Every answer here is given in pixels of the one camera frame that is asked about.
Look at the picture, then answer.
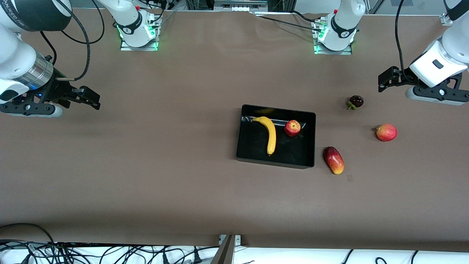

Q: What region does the yellow banana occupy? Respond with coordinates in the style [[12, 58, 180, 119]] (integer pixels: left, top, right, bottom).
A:
[[252, 116, 277, 156]]

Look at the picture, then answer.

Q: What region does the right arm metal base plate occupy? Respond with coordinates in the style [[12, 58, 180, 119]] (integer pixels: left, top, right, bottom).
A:
[[120, 15, 159, 51]]

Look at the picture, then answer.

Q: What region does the red apple with stem nub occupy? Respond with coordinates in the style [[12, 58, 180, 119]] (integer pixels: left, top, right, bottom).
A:
[[376, 124, 398, 142]]

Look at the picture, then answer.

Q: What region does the silver electronics box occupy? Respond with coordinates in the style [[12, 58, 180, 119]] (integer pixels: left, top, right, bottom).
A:
[[214, 0, 269, 12]]

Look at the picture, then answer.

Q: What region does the black looped cable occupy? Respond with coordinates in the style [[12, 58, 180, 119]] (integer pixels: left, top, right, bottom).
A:
[[0, 223, 55, 244]]

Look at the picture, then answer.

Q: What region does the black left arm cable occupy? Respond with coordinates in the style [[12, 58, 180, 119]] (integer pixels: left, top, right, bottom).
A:
[[395, 0, 408, 74]]

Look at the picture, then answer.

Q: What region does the small red apple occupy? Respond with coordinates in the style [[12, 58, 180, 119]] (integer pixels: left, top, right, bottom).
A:
[[284, 120, 302, 137]]

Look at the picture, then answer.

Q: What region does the black plastic box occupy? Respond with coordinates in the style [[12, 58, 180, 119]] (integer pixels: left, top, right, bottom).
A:
[[236, 104, 317, 169]]

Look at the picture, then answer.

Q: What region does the black table cable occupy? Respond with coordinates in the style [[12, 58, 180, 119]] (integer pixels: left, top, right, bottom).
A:
[[291, 10, 318, 22], [261, 15, 320, 30]]

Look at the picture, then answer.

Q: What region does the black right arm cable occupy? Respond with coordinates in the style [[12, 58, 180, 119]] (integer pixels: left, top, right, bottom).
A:
[[39, 0, 105, 81]]

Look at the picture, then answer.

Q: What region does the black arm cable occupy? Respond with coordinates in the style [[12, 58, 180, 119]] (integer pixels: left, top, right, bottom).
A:
[[395, 0, 408, 74], [39, 0, 105, 81]]

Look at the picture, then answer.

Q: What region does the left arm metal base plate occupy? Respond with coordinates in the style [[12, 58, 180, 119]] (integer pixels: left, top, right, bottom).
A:
[[313, 18, 353, 55]]

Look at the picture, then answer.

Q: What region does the red yellow mango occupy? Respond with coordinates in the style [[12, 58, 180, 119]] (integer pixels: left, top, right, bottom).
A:
[[323, 146, 345, 175]]

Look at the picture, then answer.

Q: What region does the dark purple mangosteen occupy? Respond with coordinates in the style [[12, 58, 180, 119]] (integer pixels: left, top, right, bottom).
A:
[[347, 95, 364, 110]]

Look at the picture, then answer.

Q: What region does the grey metal bar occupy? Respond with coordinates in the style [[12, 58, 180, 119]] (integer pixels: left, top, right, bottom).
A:
[[211, 235, 236, 264]]

